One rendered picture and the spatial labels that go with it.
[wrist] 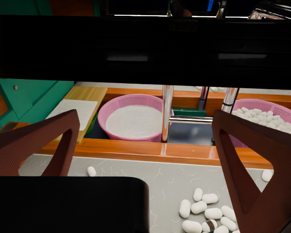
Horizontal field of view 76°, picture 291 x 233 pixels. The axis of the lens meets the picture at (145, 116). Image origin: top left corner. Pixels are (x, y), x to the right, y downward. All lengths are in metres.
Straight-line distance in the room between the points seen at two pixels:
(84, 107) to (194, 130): 0.42
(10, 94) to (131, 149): 0.34
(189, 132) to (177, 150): 0.21
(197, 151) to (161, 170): 0.11
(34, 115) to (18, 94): 0.09
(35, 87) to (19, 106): 0.10
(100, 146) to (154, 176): 0.17
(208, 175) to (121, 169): 0.23
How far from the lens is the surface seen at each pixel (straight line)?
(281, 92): 1.05
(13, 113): 0.60
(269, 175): 0.57
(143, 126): 0.65
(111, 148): 0.54
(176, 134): 0.72
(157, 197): 0.48
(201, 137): 0.73
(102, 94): 0.78
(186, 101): 0.79
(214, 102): 0.82
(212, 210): 0.46
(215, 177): 0.53
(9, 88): 0.59
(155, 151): 0.53
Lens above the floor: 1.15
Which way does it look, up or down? 36 degrees down
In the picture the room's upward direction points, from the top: straight up
